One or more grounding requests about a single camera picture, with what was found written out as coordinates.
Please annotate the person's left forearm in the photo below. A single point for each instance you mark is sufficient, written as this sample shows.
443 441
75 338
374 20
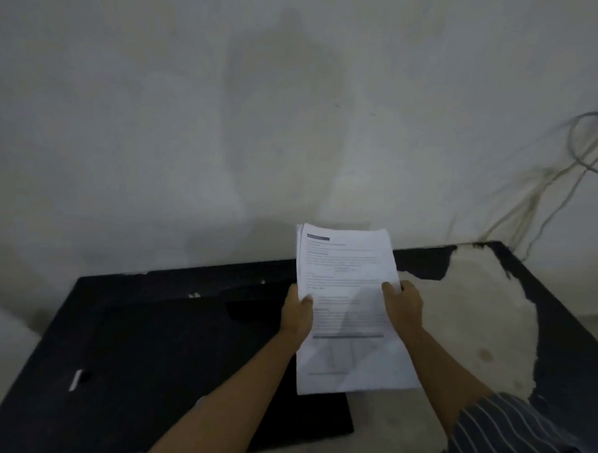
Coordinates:
232 399

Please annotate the person's right thumb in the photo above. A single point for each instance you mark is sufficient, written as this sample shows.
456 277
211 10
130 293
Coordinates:
390 288

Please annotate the stack of printed paper sheets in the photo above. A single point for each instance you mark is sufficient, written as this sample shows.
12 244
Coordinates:
349 265

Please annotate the person's left thumb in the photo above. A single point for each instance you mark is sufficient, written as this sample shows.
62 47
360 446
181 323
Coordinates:
307 300

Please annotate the black flat folder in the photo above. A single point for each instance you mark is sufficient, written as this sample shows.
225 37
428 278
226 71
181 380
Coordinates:
315 415

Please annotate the dark striped shirt sleeve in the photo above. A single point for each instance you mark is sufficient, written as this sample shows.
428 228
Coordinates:
512 441

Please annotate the person's left hand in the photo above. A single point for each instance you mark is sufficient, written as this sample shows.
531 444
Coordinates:
296 315

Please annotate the person's right forearm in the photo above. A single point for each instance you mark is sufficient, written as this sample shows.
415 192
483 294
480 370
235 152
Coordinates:
445 378

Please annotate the small white stick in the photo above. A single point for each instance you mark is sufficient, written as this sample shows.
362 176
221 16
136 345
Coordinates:
76 380

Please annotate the person's right hand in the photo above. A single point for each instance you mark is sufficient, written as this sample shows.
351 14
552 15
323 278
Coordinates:
406 310

